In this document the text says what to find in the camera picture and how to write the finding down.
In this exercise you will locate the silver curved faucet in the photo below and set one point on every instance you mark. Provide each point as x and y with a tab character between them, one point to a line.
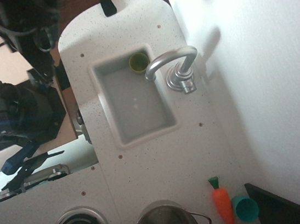
180	77

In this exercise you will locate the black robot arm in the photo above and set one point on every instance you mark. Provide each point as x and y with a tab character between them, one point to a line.
31	28

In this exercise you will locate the grey rectangular sink basin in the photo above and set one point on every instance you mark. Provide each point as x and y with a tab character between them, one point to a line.
137	110

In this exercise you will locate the green plastic cup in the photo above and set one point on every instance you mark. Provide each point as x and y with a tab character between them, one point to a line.
138	62

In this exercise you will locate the black clamp top edge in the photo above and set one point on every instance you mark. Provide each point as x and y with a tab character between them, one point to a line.
109	9

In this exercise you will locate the orange toy carrot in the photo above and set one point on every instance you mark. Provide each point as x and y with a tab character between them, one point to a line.
222	201

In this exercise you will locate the teal plastic cup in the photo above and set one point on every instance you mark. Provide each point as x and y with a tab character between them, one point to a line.
245	208

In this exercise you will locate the black box corner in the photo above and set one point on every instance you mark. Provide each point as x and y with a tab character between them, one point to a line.
273	209

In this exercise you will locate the blue handled clamp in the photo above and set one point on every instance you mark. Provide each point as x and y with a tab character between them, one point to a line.
23	163

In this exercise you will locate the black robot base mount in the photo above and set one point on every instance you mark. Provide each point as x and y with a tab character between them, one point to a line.
29	112

